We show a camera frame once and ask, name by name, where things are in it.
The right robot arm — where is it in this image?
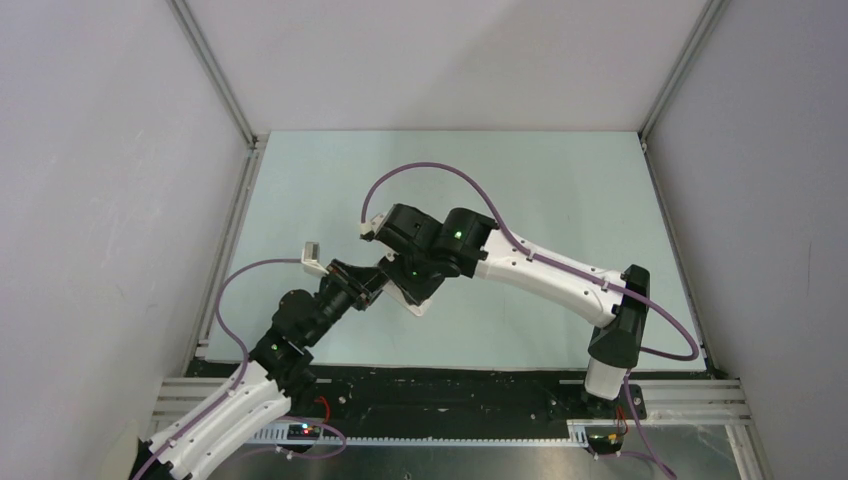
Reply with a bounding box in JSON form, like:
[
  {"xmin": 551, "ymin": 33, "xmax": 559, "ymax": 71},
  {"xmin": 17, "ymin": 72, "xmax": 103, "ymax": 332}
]
[{"xmin": 360, "ymin": 204, "xmax": 650, "ymax": 418}]

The aluminium frame rail right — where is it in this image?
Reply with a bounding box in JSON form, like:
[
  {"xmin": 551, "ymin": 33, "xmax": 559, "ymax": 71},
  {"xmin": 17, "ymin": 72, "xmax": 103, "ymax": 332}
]
[{"xmin": 637, "ymin": 0, "xmax": 773, "ymax": 480}]

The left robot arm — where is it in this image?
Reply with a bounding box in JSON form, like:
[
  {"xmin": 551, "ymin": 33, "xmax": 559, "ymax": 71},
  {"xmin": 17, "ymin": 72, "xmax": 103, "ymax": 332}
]
[{"xmin": 128, "ymin": 260, "xmax": 389, "ymax": 479}]

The aluminium frame rail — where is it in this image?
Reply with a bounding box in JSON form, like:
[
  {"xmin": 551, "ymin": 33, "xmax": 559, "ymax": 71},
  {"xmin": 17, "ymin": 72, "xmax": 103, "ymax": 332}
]
[
  {"xmin": 637, "ymin": 0, "xmax": 773, "ymax": 480},
  {"xmin": 168, "ymin": 1, "xmax": 258, "ymax": 364}
]

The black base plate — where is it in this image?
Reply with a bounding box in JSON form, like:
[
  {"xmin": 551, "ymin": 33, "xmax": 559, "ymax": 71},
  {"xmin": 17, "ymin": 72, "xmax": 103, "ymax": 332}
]
[{"xmin": 188, "ymin": 360, "xmax": 647, "ymax": 440}]

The white remote control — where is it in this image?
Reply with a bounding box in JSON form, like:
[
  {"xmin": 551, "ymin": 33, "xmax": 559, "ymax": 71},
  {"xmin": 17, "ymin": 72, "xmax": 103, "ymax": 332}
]
[{"xmin": 377, "ymin": 258, "xmax": 436, "ymax": 317}]

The aluminium frame rail left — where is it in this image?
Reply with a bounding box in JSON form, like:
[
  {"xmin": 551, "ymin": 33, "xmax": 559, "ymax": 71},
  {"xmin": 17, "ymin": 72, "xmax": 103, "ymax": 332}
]
[{"xmin": 168, "ymin": 1, "xmax": 258, "ymax": 364}]

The white cable duct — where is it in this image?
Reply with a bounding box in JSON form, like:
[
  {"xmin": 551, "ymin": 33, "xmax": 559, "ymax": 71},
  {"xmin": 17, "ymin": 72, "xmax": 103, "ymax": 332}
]
[{"xmin": 244, "ymin": 422, "xmax": 588, "ymax": 448}]

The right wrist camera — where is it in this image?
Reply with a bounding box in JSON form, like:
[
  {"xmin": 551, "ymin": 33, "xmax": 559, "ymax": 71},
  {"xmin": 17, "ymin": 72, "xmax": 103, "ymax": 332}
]
[{"xmin": 359, "ymin": 212, "xmax": 386, "ymax": 242}]

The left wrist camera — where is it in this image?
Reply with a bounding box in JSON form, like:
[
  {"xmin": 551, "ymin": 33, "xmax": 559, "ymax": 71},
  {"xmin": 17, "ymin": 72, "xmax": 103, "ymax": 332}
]
[{"xmin": 300, "ymin": 241, "xmax": 328, "ymax": 278}]

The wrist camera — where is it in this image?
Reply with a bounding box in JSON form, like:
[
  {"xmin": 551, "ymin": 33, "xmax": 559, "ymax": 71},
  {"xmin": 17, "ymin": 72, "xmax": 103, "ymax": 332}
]
[
  {"xmin": 300, "ymin": 241, "xmax": 328, "ymax": 278},
  {"xmin": 359, "ymin": 212, "xmax": 386, "ymax": 242}
]

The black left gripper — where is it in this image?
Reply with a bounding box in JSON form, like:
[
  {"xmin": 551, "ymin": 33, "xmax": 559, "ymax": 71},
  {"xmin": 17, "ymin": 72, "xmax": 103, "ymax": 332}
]
[{"xmin": 304, "ymin": 258, "xmax": 392, "ymax": 346}]

